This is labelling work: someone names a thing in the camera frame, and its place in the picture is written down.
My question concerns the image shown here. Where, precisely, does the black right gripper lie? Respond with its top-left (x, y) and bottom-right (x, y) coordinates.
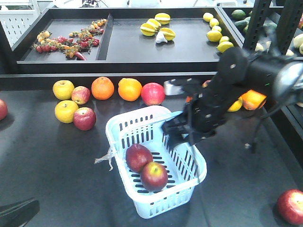
top-left (161, 92), bottom-right (227, 151)

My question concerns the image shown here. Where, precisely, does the light blue plastic basket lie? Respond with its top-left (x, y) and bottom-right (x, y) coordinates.
top-left (95, 105), bottom-right (207, 219)

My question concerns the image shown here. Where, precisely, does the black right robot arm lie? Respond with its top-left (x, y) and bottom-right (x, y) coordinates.
top-left (162, 47), bottom-right (303, 148)

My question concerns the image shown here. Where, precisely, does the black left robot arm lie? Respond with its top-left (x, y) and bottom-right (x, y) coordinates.
top-left (0, 198), bottom-right (40, 227)

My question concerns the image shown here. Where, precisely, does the large red apple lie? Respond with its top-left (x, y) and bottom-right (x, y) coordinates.
top-left (141, 82), bottom-right (165, 106)

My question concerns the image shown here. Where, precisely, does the red yellow mottled apple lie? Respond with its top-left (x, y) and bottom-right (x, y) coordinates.
top-left (202, 80), bottom-right (211, 88)

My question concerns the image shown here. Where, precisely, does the orange right of pair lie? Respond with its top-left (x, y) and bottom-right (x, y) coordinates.
top-left (118, 78), bottom-right (142, 102)

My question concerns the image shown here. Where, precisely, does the orange of pair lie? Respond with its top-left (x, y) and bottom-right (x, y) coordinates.
top-left (118, 78), bottom-right (142, 102)
top-left (91, 77), bottom-right (115, 100)

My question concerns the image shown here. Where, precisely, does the yellow round apple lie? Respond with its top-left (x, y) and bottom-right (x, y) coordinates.
top-left (227, 96), bottom-right (243, 112)

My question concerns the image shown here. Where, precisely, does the bright orange right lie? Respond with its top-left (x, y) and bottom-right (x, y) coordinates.
top-left (241, 90), bottom-right (267, 111)

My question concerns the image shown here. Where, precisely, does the orange left of pair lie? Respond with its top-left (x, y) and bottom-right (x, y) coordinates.
top-left (91, 77), bottom-right (115, 100)

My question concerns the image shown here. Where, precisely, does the dark red small apple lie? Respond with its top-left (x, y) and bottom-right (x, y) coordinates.
top-left (73, 107), bottom-right (97, 131)

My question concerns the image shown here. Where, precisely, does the white garlic bulb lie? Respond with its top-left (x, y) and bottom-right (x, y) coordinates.
top-left (155, 32), bottom-right (168, 44)

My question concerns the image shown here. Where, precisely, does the yellow starfruit right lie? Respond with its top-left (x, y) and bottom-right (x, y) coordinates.
top-left (159, 27), bottom-right (176, 41)

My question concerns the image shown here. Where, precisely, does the yellow starfruit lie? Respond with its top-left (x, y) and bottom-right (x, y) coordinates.
top-left (159, 27), bottom-right (176, 41)
top-left (140, 23), bottom-right (157, 36)
top-left (154, 13), bottom-right (171, 25)

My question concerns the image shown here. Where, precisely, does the pink red small apple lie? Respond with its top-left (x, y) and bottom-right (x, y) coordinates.
top-left (71, 86), bottom-right (91, 105)

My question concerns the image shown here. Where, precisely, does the yellow starfruit left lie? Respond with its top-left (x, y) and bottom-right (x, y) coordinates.
top-left (140, 23), bottom-right (157, 36)

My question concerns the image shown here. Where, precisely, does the yellow starfruit back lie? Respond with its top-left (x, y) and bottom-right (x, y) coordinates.
top-left (154, 13), bottom-right (171, 25)

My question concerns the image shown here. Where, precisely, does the yellow apple front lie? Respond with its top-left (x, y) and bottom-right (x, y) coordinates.
top-left (54, 100), bottom-right (79, 123)

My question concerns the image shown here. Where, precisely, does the black wooden produce stand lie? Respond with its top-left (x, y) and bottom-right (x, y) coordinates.
top-left (0, 8), bottom-right (303, 227)

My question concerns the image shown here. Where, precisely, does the yellow apple back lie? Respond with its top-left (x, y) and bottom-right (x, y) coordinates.
top-left (53, 80), bottom-right (74, 100)

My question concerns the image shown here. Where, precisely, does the cherry tomato vine pile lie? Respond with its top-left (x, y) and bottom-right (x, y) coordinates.
top-left (30, 18), bottom-right (107, 61)

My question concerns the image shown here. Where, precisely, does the black perforated upright right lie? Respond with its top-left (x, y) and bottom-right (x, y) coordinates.
top-left (276, 0), bottom-right (303, 55)

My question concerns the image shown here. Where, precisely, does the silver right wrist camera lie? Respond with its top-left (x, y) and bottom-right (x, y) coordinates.
top-left (163, 80), bottom-right (185, 96)

